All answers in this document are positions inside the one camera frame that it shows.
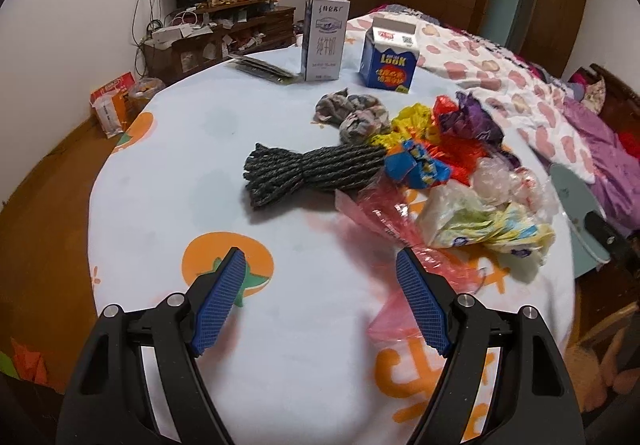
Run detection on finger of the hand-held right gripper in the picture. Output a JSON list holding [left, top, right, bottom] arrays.
[[585, 212, 640, 286]]

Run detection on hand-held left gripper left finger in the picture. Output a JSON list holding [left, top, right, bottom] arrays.
[[56, 247, 248, 445]]

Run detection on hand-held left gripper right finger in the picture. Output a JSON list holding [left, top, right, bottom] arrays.
[[395, 247, 586, 445]]

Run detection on plaid cloth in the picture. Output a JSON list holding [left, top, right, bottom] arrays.
[[312, 89, 393, 146]]

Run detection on white yellow printed wrapper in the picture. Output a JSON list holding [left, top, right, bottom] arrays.
[[417, 185, 557, 266]]

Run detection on clear red-print plastic bag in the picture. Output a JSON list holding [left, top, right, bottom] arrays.
[[510, 167, 558, 220]]

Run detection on purple garment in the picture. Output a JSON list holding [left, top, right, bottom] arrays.
[[562, 95, 640, 236]]

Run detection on pink plastic bag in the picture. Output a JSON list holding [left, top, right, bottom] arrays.
[[335, 185, 501, 341]]

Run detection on blue snack wrapper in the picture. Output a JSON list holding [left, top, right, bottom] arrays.
[[385, 140, 451, 188]]

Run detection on wooden headboard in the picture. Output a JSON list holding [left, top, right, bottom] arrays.
[[590, 64, 640, 136]]

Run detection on red plastic bag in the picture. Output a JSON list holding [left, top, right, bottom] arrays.
[[430, 95, 488, 186]]

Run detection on colourful pillow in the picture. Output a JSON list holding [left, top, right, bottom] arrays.
[[570, 67, 608, 113]]

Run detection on yellow printed plastic bag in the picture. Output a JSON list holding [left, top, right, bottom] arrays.
[[370, 104, 443, 150]]

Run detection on purple plastic bag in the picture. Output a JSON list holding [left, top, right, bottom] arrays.
[[455, 91, 503, 148]]

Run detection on orange paper piece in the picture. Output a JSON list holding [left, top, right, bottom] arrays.
[[10, 337, 51, 383]]

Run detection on clear bag with food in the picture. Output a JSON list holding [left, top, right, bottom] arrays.
[[129, 77, 166, 118]]

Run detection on orange box on floor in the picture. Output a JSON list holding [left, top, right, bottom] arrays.
[[90, 71, 138, 140]]

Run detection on dark flat packet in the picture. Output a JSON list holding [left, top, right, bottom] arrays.
[[225, 54, 299, 86]]

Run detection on blue drink carton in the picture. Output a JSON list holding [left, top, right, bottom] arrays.
[[359, 16, 420, 93]]

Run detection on white cardboard box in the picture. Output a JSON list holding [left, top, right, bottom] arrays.
[[151, 23, 198, 48]]

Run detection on wooden television cabinet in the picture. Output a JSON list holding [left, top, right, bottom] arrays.
[[142, 0, 297, 83]]

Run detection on tall white milk carton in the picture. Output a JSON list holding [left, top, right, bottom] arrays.
[[300, 0, 351, 83]]

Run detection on dark grey rope bundle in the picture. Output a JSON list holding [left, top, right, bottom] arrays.
[[243, 142, 390, 208]]

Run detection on hanging cables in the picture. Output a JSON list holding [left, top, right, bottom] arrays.
[[131, 0, 162, 76]]

